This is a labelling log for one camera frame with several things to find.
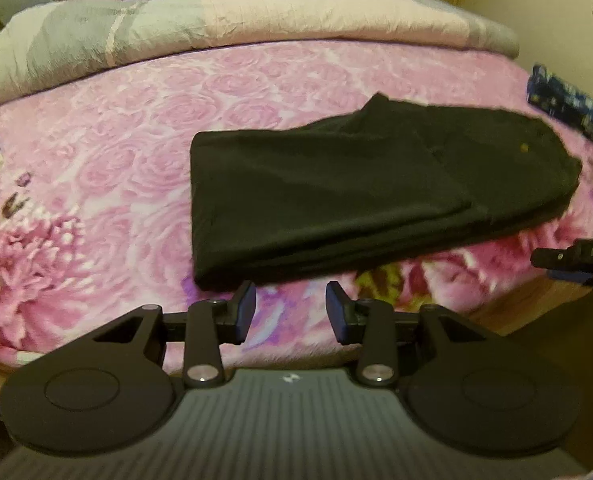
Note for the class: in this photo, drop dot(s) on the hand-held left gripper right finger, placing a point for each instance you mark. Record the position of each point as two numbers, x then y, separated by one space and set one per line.
335 310

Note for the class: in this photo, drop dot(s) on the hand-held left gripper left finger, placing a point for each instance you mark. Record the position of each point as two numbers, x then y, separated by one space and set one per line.
246 310

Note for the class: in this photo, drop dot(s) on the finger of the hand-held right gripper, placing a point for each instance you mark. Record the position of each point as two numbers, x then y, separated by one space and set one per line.
554 258

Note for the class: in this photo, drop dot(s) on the black pants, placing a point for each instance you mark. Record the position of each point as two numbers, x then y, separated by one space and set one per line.
326 200

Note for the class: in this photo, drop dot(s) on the navy printed garment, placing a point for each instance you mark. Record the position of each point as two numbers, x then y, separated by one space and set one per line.
561 100

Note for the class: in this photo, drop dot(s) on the pink floral blanket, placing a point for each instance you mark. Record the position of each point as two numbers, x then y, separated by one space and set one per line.
126 160

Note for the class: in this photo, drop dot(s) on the pink and grey folded duvet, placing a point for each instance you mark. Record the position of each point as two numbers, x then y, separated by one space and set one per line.
276 15

